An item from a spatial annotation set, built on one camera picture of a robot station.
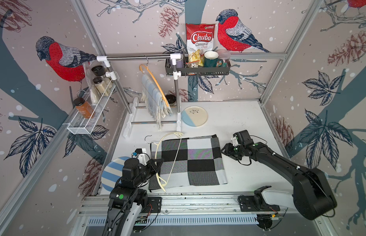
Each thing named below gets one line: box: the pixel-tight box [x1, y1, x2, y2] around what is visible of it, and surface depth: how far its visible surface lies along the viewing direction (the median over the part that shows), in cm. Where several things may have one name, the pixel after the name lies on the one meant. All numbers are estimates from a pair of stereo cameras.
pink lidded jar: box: [216, 49, 231, 67], surface depth 87 cm
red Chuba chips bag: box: [185, 23, 216, 66], surface depth 81 cm
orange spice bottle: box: [72, 97, 94, 119], surface depth 68 cm
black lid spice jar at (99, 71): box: [91, 65, 111, 87], surface depth 81 cm
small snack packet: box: [185, 59, 200, 68], surface depth 87 cm
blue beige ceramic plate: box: [181, 105, 209, 127], surface depth 115 cm
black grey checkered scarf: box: [148, 134, 228, 190], surface depth 89 cm
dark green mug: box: [203, 50, 224, 68], surface depth 86 cm
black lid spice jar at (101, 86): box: [92, 76, 110, 97], surface depth 78 cm
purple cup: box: [176, 54, 184, 69], surface depth 84 cm
